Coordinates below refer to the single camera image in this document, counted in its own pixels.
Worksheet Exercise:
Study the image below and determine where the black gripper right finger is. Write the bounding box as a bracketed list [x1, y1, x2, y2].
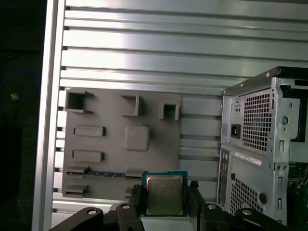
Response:
[189, 180, 293, 231]

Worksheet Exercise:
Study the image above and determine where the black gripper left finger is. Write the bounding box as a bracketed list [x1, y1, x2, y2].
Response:
[50, 184, 145, 231]

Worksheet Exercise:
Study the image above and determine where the silver CPU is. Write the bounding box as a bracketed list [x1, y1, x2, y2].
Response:
[141, 170, 189, 216]

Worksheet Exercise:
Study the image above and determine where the green RAM stick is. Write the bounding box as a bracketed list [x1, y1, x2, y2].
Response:
[67, 169, 142, 179]

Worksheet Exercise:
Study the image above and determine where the black PC case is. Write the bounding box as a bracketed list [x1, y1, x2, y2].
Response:
[216, 66, 308, 231]

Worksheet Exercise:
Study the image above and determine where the green motherboard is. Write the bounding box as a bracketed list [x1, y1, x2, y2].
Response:
[287, 163, 308, 193]

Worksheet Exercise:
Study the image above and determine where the grey parts rack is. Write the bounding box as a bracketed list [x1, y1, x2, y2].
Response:
[62, 88, 183, 199]

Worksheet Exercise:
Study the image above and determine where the grey power supply unit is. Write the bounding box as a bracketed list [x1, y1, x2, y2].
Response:
[230, 92, 275, 154]

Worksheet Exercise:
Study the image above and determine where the blue floor cable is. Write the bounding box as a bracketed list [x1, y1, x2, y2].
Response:
[0, 68, 40, 102]

